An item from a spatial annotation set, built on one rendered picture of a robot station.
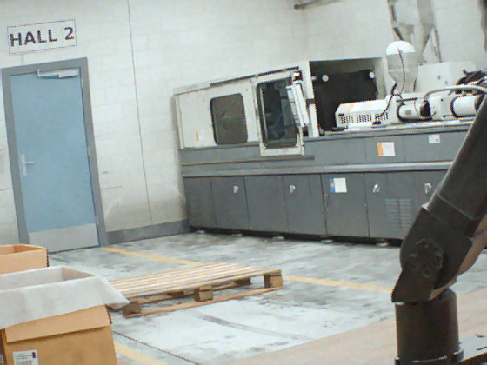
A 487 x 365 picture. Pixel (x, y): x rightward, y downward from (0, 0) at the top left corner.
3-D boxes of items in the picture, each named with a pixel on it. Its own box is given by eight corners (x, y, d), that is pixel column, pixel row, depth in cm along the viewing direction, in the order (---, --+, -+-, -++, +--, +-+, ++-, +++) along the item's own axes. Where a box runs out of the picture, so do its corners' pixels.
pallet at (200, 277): (216, 279, 807) (214, 261, 807) (283, 288, 720) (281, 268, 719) (78, 302, 749) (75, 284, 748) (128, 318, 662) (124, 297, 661)
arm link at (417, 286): (470, 222, 95) (420, 227, 98) (442, 237, 87) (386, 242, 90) (475, 285, 95) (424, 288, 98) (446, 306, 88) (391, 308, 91)
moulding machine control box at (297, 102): (288, 128, 947) (282, 87, 945) (309, 125, 957) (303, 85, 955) (298, 127, 931) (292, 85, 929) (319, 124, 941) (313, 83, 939)
